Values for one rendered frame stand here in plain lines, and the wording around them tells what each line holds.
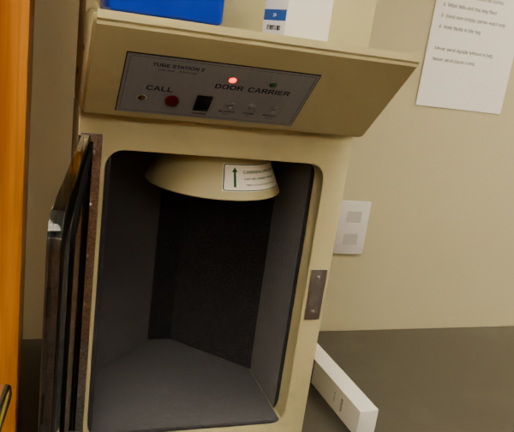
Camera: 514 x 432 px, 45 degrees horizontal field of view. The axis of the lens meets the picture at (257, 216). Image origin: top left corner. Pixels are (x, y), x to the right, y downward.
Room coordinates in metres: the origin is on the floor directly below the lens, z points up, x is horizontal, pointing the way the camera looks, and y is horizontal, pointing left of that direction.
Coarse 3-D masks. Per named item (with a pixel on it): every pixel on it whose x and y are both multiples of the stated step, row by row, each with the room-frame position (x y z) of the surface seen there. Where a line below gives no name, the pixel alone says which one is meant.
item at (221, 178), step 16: (160, 160) 0.76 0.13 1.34; (176, 160) 0.74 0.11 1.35; (192, 160) 0.74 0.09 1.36; (208, 160) 0.73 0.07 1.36; (224, 160) 0.74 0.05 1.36; (240, 160) 0.75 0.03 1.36; (256, 160) 0.76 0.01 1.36; (160, 176) 0.75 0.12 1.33; (176, 176) 0.73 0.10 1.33; (192, 176) 0.73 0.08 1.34; (208, 176) 0.73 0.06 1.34; (224, 176) 0.73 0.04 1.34; (240, 176) 0.74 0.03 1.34; (256, 176) 0.75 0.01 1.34; (272, 176) 0.79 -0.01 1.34; (176, 192) 0.72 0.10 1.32; (192, 192) 0.72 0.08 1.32; (208, 192) 0.72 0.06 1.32; (224, 192) 0.72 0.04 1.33; (240, 192) 0.73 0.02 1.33; (256, 192) 0.74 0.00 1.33; (272, 192) 0.77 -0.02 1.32
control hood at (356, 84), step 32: (96, 32) 0.55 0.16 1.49; (128, 32) 0.56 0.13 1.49; (160, 32) 0.56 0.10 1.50; (192, 32) 0.57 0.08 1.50; (224, 32) 0.58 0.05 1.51; (256, 32) 0.59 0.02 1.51; (96, 64) 0.58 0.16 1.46; (256, 64) 0.61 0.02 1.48; (288, 64) 0.62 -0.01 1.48; (320, 64) 0.63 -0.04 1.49; (352, 64) 0.64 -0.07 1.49; (384, 64) 0.64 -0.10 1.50; (416, 64) 0.65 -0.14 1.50; (96, 96) 0.61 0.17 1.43; (320, 96) 0.67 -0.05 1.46; (352, 96) 0.67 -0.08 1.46; (384, 96) 0.68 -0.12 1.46; (288, 128) 0.70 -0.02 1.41; (320, 128) 0.71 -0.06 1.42; (352, 128) 0.72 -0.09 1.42
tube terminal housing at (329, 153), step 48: (96, 0) 0.65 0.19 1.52; (240, 0) 0.70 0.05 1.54; (336, 0) 0.74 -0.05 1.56; (144, 144) 0.67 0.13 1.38; (192, 144) 0.69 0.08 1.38; (240, 144) 0.71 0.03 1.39; (288, 144) 0.73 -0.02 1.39; (336, 144) 0.75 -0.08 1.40; (336, 192) 0.76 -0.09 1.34; (96, 240) 0.66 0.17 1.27; (96, 288) 0.66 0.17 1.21; (288, 384) 0.78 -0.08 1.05
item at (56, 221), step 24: (72, 168) 0.47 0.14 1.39; (48, 240) 0.34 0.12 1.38; (48, 264) 0.34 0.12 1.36; (48, 288) 0.34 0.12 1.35; (48, 312) 0.34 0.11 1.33; (72, 312) 0.50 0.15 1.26; (48, 336) 0.34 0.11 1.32; (72, 336) 0.52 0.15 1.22; (48, 360) 0.34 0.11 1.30; (72, 360) 0.54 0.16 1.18; (48, 384) 0.34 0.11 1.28; (72, 384) 0.57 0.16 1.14; (48, 408) 0.34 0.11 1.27; (72, 408) 0.60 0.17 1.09
